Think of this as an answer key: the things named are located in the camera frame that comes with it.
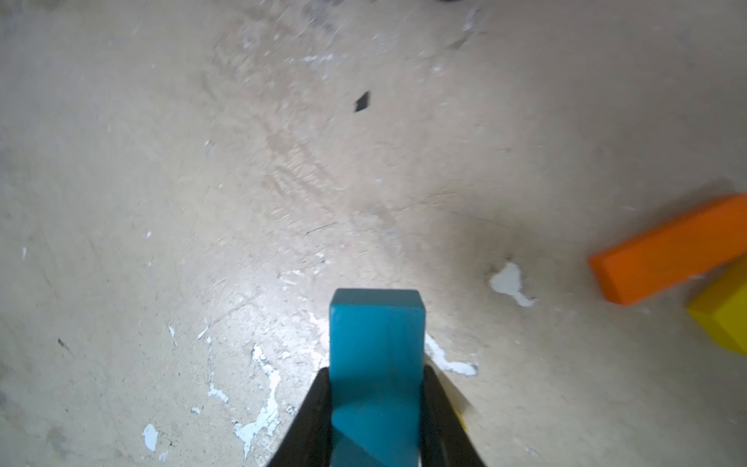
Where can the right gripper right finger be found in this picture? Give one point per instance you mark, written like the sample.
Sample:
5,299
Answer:
442,438

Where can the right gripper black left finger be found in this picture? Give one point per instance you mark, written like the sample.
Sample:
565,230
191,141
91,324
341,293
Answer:
308,442

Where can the teal block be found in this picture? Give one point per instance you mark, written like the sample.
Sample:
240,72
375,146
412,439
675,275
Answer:
376,372

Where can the orange block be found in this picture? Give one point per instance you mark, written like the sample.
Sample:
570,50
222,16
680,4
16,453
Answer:
691,244

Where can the small yellow block top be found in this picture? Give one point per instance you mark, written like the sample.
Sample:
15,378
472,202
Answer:
720,309

